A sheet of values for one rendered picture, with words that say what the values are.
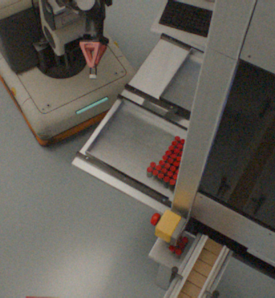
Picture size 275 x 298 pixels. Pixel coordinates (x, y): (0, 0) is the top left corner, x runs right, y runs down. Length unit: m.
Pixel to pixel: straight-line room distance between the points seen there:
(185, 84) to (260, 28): 1.17
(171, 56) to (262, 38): 1.24
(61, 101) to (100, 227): 0.68
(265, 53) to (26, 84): 2.01
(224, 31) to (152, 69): 1.17
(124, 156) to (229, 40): 1.01
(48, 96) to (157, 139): 0.98
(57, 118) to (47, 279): 0.79
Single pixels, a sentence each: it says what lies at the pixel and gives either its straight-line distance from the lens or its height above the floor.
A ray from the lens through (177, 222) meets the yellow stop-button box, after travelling 1.62.
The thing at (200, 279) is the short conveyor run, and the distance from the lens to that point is 1.68.
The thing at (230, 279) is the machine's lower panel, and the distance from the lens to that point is 1.99.
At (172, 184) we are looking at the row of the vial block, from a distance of 1.78.
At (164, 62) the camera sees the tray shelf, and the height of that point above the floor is 0.88.
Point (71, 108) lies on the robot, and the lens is 2.70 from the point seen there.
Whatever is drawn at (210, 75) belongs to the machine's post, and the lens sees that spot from 1.02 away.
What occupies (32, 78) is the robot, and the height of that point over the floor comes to 0.28.
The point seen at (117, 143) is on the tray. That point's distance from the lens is 1.89.
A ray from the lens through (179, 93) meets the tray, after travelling 2.02.
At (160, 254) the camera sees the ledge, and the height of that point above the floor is 0.88.
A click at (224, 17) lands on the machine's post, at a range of 0.90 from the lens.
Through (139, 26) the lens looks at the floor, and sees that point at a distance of 3.37.
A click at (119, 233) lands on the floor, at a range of 2.69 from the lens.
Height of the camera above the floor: 2.55
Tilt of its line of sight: 62 degrees down
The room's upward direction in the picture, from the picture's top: 2 degrees clockwise
